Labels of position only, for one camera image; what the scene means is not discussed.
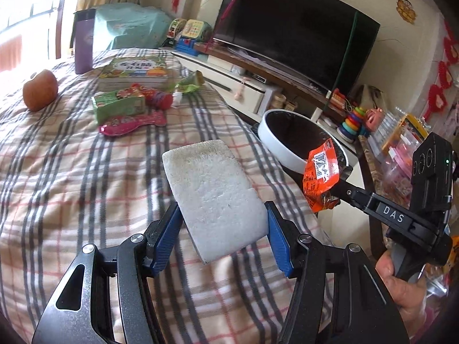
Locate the balcony window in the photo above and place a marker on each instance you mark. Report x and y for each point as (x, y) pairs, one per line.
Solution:
(32, 14)

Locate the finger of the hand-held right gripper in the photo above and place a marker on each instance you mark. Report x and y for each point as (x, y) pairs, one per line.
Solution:
(358, 197)

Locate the orange snack packet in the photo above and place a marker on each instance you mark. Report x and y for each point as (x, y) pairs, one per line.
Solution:
(319, 172)

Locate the red paper garland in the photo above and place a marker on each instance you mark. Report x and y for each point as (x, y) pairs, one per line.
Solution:
(439, 93)

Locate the brown round fruit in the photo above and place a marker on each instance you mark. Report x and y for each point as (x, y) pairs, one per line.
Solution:
(41, 89)

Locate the pink snack packet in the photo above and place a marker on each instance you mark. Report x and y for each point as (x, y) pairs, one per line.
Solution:
(132, 123)

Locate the white wheel toy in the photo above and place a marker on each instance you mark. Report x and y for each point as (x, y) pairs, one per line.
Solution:
(175, 28)

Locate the person's right hand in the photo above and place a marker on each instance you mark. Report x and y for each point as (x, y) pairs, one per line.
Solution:
(408, 297)

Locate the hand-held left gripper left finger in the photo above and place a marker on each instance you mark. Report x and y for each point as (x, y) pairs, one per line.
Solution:
(166, 243)

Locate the green cardboard box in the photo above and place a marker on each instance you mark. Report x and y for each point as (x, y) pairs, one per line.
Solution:
(116, 107)

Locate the green snack wrapper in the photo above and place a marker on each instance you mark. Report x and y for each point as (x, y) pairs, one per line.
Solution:
(190, 84)

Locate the green stick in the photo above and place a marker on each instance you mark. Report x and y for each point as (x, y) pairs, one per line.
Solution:
(349, 43)

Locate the teal dust cover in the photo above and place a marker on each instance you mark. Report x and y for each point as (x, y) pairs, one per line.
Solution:
(132, 25)

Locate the black television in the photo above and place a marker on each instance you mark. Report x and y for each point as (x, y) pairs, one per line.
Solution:
(294, 25)

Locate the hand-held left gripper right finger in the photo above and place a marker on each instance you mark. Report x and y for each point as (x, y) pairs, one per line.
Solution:
(279, 243)

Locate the white foam block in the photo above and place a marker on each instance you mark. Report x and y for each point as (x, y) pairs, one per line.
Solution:
(215, 193)

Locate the red tube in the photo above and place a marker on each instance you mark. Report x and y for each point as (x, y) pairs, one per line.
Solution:
(156, 96)

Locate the clear plastic storage box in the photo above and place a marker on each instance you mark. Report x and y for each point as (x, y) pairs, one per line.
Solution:
(398, 143)

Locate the round gold wall decoration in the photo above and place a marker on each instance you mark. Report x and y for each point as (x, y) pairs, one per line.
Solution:
(406, 10)

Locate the yellow toy phone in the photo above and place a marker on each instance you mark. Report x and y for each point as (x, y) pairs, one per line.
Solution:
(197, 30)

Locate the white television cabinet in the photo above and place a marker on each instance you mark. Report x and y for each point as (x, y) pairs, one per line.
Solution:
(229, 82)

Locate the purple water bottle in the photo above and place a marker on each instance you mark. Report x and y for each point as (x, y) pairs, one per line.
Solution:
(84, 43)

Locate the plaid blanket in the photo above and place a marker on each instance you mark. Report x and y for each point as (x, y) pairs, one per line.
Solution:
(71, 172)

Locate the pink plastic toy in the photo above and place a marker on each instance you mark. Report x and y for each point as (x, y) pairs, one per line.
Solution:
(374, 118)

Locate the blue toy cash register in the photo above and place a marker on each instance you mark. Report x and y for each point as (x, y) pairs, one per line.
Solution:
(186, 46)

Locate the white trash bin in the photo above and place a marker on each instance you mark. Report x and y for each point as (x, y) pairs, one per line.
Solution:
(276, 139)

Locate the small white bottle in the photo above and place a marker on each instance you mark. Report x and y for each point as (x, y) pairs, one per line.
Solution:
(177, 98)

